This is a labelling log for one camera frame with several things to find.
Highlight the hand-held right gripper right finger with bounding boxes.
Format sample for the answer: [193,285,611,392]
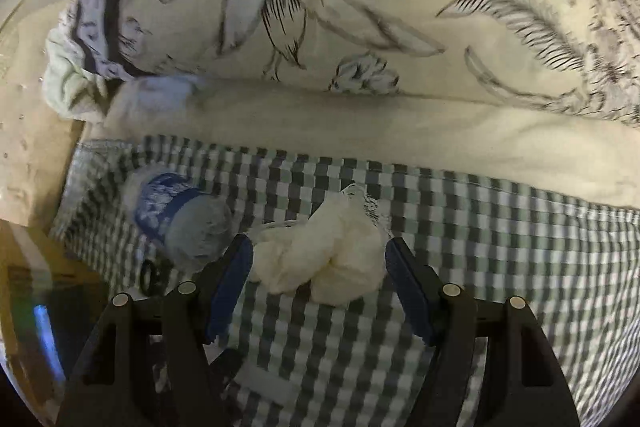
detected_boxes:
[384,237,581,427]

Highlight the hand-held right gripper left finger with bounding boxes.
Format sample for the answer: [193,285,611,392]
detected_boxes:
[55,233,255,427]

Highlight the cream tissue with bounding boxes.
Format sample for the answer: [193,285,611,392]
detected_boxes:
[247,183,389,306]

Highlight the green checked blanket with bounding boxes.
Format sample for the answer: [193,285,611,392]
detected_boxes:
[49,134,640,427]

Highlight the blue label water bottle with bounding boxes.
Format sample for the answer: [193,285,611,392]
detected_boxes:
[122,170,234,274]

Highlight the cream bed sheet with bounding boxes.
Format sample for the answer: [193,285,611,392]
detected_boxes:
[87,76,640,224]

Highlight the light green cloth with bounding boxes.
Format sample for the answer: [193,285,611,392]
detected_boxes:
[42,27,117,124]

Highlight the beige tufted headboard cushion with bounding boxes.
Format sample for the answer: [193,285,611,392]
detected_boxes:
[0,12,66,128]

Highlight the black handled scissors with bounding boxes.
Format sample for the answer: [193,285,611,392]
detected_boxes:
[139,257,162,296]

